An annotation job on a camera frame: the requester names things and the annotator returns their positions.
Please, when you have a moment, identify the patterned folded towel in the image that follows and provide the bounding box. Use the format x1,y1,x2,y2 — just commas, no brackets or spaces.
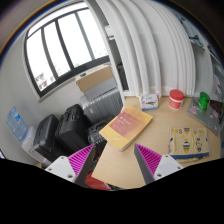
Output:
168,128,210,160

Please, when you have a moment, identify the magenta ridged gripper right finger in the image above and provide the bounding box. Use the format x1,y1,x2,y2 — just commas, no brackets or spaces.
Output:
134,144,183,184

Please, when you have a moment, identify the small white tissue box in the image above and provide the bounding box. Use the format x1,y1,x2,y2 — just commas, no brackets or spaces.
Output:
140,94,158,111

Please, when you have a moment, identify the blue water bottle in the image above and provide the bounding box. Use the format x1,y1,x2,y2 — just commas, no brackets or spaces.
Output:
6,107,28,142

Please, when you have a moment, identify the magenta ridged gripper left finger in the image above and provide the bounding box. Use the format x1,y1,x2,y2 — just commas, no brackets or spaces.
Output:
46,144,95,188

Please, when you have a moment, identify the red object under table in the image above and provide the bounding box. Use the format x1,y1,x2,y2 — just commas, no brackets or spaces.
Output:
85,173,111,191

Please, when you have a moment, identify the white water dispenser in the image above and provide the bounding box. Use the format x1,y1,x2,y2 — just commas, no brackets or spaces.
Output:
21,126,50,166

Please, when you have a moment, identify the white curtain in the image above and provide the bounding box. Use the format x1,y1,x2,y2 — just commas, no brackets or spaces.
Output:
87,0,205,100

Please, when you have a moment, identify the silver ribbed suitcase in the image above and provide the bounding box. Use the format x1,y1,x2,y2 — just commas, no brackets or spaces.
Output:
81,88,123,124

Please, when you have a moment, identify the black crate under table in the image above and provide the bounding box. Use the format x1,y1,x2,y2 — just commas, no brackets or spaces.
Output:
87,120,108,156

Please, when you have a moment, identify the red lidded white jar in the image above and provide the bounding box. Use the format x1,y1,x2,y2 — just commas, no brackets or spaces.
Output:
169,89,184,110

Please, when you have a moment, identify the black case left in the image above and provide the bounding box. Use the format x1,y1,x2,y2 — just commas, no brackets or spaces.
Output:
33,114,63,162

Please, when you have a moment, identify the grey laptop with stickers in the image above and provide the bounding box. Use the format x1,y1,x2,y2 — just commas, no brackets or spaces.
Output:
187,97,224,134

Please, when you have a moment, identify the yellow and red book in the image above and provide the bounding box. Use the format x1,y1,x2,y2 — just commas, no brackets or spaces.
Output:
100,106,153,151

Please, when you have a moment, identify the black framed window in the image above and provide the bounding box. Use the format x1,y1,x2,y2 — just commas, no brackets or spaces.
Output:
25,2,109,98

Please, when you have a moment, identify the green cup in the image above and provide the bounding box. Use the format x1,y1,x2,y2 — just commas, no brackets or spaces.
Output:
199,92,210,110

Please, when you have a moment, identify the black bag right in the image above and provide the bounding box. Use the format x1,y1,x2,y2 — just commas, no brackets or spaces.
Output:
55,104,90,152

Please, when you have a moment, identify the cardboard box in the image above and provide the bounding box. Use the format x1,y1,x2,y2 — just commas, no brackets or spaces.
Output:
75,65,113,92

